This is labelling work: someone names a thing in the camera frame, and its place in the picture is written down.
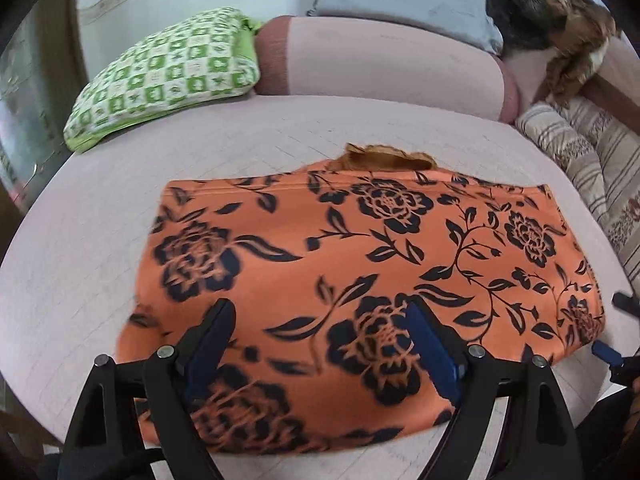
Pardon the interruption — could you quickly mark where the orange black floral garment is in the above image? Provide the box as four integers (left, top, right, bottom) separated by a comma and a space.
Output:
116, 160, 605, 454

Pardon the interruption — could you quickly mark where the striped beige folded quilt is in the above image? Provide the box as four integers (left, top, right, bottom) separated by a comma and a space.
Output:
515, 96, 640, 290

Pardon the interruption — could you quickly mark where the brown fur trimmed garment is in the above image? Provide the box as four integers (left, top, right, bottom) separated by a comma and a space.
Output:
486, 0, 620, 107

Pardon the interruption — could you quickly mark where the pink bolster cushion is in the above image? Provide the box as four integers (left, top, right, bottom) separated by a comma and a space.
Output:
255, 15, 520, 124

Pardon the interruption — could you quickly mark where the wooden glass panel door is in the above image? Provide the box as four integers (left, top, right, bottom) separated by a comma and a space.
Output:
1, 0, 87, 212

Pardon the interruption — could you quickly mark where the green white patterned pillow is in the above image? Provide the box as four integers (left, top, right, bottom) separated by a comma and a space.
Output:
63, 6, 262, 153

